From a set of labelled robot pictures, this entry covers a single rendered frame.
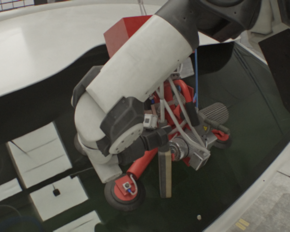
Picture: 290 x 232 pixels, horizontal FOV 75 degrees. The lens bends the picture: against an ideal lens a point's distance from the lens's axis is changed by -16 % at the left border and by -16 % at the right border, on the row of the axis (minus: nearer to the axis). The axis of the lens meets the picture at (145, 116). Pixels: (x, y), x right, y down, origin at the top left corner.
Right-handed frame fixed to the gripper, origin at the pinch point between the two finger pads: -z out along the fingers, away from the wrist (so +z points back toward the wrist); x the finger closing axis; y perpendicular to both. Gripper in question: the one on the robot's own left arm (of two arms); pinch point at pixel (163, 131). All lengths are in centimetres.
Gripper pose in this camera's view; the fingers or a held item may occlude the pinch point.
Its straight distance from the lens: 74.3
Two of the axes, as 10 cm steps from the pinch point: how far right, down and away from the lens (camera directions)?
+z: -8.0, 3.2, -5.0
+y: -2.5, -9.5, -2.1
